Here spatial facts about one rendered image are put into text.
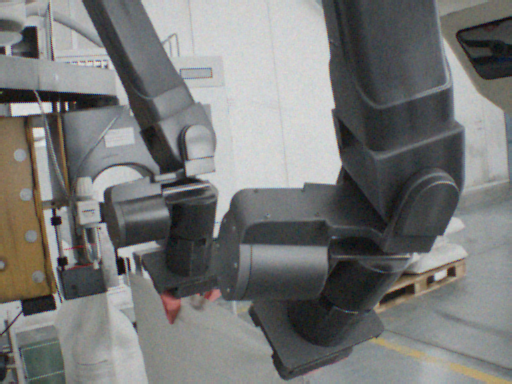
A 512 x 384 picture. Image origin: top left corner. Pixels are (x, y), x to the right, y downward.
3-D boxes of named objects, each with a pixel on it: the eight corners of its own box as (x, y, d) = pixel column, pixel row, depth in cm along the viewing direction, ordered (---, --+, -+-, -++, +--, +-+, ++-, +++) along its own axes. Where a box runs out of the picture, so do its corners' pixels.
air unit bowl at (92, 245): (105, 261, 82) (99, 225, 81) (88, 264, 80) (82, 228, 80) (101, 259, 85) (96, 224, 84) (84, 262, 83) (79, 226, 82)
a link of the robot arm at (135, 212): (210, 121, 54) (180, 132, 62) (108, 133, 48) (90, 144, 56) (228, 230, 55) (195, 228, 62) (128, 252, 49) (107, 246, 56)
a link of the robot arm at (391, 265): (433, 262, 32) (404, 197, 35) (340, 263, 29) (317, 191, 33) (386, 316, 36) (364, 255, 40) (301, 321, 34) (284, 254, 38)
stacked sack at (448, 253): (471, 260, 399) (470, 242, 398) (418, 280, 366) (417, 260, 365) (432, 254, 436) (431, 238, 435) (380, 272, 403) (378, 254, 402)
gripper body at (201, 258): (139, 265, 63) (140, 217, 59) (211, 250, 68) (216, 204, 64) (158, 299, 58) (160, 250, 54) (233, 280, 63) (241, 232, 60)
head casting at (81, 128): (205, 242, 97) (187, 88, 95) (80, 266, 85) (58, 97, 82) (156, 228, 123) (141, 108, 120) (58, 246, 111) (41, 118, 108)
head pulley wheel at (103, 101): (126, 108, 92) (124, 95, 92) (79, 112, 88) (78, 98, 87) (114, 114, 100) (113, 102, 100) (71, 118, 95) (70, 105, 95)
